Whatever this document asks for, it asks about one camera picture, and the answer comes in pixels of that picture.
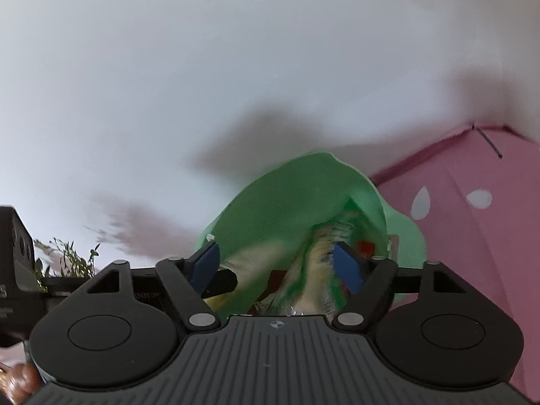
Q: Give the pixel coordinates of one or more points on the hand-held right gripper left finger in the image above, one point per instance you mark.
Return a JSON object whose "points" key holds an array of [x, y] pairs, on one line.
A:
{"points": [[207, 263]]}

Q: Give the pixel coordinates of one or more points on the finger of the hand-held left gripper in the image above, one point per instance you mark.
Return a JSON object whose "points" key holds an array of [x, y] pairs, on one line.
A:
{"points": [[105, 283]]}

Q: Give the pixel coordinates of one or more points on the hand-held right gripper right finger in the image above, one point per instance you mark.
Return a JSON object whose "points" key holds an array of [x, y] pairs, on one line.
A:
{"points": [[346, 266]]}

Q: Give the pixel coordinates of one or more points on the green white snack packet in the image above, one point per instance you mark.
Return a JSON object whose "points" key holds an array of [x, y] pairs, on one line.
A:
{"points": [[314, 268]]}

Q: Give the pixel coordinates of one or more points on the green plastic bowl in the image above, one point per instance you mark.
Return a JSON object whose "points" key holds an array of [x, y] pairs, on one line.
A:
{"points": [[287, 202]]}

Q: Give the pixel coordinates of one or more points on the small red snack packet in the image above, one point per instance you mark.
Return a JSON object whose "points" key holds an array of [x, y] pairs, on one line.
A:
{"points": [[365, 248]]}

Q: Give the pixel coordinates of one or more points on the leafy plant in glass jar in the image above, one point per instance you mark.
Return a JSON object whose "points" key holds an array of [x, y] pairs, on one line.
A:
{"points": [[69, 263]]}

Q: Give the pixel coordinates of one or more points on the brown round object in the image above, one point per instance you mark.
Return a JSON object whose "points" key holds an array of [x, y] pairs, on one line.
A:
{"points": [[22, 382]]}

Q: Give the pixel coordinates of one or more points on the pink printed tablecloth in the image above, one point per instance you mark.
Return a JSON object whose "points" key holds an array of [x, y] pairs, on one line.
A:
{"points": [[472, 228]]}

